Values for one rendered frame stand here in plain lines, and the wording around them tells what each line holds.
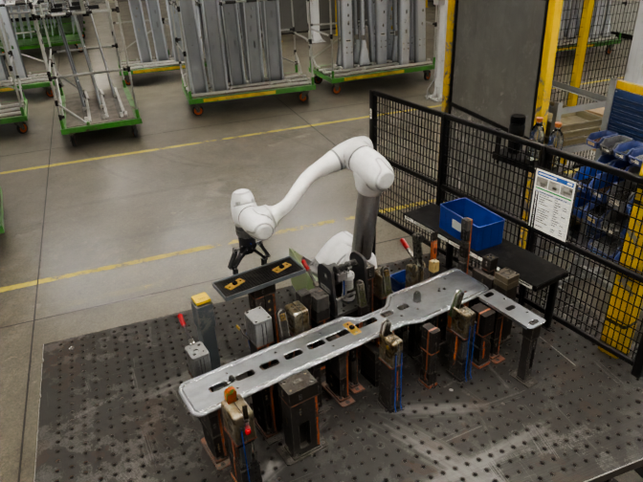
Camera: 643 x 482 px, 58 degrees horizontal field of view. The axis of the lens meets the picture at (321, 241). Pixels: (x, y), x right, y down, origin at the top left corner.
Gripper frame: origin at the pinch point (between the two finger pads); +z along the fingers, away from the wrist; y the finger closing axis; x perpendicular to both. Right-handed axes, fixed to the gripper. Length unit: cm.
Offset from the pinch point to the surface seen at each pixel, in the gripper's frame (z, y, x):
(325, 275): -9.8, -18.5, 34.6
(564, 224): -19, -118, 74
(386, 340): 1, -20, 73
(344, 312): 8.1, -24.2, 39.8
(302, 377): 2, 15, 70
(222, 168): 103, -147, -381
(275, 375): 5, 21, 61
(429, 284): 4, -64, 49
